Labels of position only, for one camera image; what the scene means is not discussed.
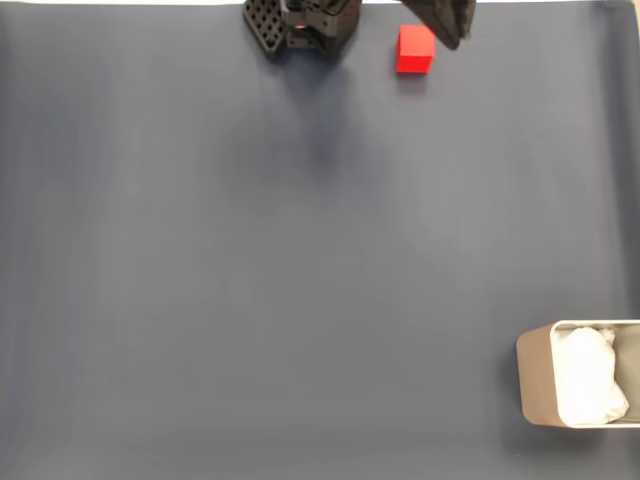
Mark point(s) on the blue-grey table mat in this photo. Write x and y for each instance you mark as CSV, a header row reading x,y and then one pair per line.
x,y
250,250

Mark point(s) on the beige metal box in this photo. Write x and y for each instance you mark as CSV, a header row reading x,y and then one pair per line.
x,y
536,375

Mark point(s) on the red cube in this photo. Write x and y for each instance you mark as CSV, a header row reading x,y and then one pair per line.
x,y
414,47

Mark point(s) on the white crumpled tissue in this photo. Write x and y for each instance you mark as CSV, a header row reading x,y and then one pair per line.
x,y
587,375

